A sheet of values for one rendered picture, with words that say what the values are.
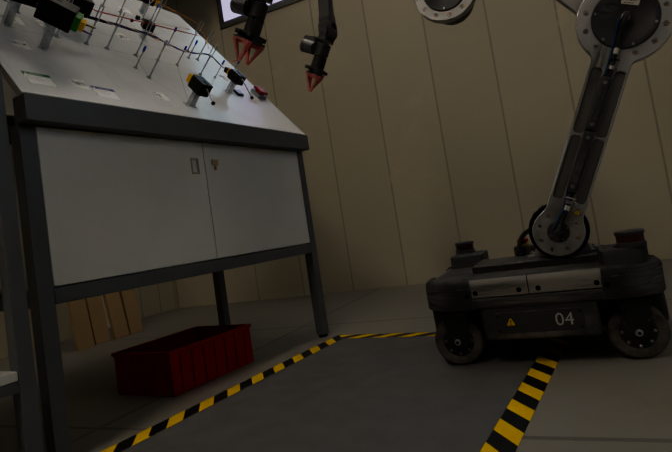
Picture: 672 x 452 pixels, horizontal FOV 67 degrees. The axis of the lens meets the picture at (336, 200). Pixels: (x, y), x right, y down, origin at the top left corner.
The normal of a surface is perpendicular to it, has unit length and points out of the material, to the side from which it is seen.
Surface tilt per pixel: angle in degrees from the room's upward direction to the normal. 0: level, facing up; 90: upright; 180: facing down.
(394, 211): 90
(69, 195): 90
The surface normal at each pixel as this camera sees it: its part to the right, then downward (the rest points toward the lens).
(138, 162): 0.84, -0.16
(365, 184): -0.40, 0.00
